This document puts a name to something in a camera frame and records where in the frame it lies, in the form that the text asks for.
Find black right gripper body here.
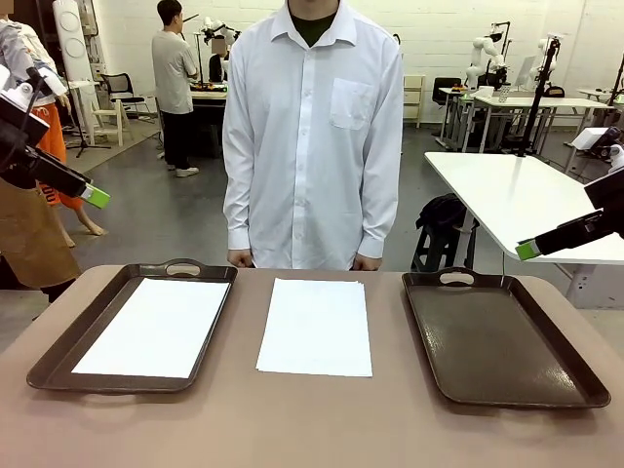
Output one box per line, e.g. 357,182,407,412
583,168,624,231

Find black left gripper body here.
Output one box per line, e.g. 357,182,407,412
0,92,53,189

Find white A4 paper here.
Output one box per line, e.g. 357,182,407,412
254,277,374,379
71,276,231,380

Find person's left forearm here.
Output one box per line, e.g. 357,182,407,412
358,160,405,259

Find person's right forearm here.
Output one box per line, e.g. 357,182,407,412
222,160,259,253

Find mannequin with orange pants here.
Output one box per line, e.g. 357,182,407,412
19,21,106,237

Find black tripod stand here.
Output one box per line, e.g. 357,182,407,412
65,95,112,159

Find white wooden chair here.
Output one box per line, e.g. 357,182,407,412
90,99,126,147

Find white standing air conditioner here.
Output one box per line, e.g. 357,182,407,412
52,0,95,82

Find large white table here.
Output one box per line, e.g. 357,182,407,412
423,151,624,267

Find black mesh office chair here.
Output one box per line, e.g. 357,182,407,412
99,72,147,123

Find black pole stand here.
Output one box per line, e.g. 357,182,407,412
515,37,562,158

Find long white background table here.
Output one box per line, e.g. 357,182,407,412
471,95,615,152

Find black backpack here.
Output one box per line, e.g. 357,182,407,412
415,193,469,230

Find brown plastic serving tray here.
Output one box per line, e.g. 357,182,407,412
401,266,612,410
26,257,239,395

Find background computer monitor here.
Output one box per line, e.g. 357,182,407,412
515,55,537,89

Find man in grey shirt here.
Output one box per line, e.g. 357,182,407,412
151,0,200,178

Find background workbench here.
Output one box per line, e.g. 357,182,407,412
187,82,230,160

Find seated person in black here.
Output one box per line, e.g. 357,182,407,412
208,37,230,84

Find white shelf unit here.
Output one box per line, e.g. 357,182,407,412
404,74,426,129

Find person in white shirt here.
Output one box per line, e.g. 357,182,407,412
222,0,406,272

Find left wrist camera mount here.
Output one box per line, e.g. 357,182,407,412
0,65,67,106

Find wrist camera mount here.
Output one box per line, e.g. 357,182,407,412
569,125,624,172
0,65,67,106

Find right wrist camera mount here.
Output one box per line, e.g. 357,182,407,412
569,125,624,172

